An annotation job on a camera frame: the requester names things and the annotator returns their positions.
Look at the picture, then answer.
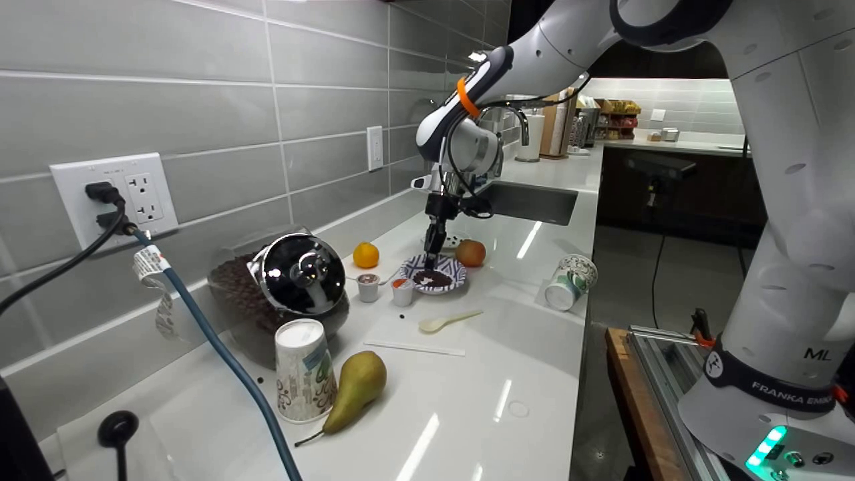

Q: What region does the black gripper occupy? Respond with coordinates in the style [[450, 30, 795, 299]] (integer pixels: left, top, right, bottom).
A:
[[422, 192, 491, 268]]

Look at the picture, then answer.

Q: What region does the blue patterned paper bowl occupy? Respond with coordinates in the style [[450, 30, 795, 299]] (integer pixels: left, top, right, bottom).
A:
[[405, 256, 469, 295]]

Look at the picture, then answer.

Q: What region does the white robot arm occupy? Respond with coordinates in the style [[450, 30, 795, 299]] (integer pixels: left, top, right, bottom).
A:
[[417, 0, 855, 479]]

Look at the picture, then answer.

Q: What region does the red orange apple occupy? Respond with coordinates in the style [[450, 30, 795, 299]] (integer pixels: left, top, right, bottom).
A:
[[455, 242, 487, 268]]

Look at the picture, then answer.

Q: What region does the small white pod cup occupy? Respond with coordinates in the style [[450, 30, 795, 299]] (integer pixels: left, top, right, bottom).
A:
[[394, 278, 415, 307], [355, 272, 381, 302]]

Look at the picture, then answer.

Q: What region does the small orange fruit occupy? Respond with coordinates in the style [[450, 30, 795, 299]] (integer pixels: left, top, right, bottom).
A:
[[352, 242, 381, 270]]

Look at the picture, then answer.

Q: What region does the white plastic spoon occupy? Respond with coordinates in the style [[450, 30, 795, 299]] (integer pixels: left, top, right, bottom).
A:
[[419, 311, 483, 334]]

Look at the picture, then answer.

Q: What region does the white straw stick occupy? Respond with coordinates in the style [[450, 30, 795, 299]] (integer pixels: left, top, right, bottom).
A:
[[360, 340, 469, 358]]

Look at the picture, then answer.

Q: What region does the glass jar with coffee beans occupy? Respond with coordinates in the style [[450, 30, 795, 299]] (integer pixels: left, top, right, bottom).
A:
[[210, 231, 347, 336]]

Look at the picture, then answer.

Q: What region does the tipped patterned paper cup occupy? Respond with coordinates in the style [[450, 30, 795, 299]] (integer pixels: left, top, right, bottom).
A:
[[545, 256, 600, 312]]

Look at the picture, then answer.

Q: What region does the green pear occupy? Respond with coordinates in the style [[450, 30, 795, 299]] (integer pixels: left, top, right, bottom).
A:
[[314, 350, 387, 438]]

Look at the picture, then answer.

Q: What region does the white wall outlet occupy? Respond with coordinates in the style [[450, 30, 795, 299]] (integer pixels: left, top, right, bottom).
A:
[[49, 149, 181, 254], [367, 125, 383, 171]]

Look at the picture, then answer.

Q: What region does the blue hose cable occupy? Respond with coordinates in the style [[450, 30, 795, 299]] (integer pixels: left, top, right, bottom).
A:
[[131, 231, 304, 481]]

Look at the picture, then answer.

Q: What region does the black power cable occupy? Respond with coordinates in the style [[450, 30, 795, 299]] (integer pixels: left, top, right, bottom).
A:
[[0, 180, 137, 315]]

